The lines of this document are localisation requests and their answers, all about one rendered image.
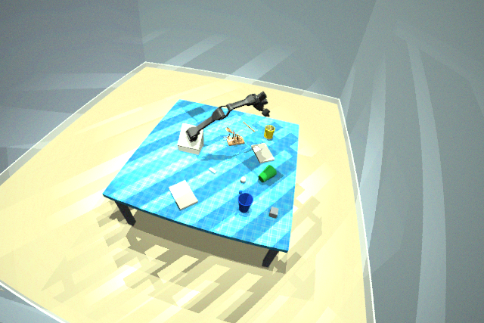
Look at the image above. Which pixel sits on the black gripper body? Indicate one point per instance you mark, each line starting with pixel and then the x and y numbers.
pixel 265 112

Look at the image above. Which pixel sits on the blue plastic cup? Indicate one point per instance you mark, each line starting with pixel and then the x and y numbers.
pixel 245 201

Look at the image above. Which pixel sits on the yellow cup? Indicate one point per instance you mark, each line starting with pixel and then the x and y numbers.
pixel 269 131

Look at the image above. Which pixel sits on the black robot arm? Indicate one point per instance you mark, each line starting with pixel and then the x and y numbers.
pixel 218 114

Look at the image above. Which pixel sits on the green cup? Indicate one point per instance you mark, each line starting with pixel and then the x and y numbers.
pixel 267 173

